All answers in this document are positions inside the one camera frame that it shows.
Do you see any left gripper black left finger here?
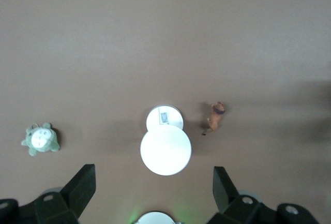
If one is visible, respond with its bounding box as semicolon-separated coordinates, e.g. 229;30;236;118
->
0;163;97;224

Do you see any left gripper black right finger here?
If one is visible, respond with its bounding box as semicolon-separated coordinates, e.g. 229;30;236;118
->
206;166;319;224

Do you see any brown lion statue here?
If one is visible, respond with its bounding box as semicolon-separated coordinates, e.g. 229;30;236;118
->
201;101;227;137

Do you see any grey-green Totoro plush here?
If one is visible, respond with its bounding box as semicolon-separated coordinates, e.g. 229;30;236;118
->
20;122;61;157

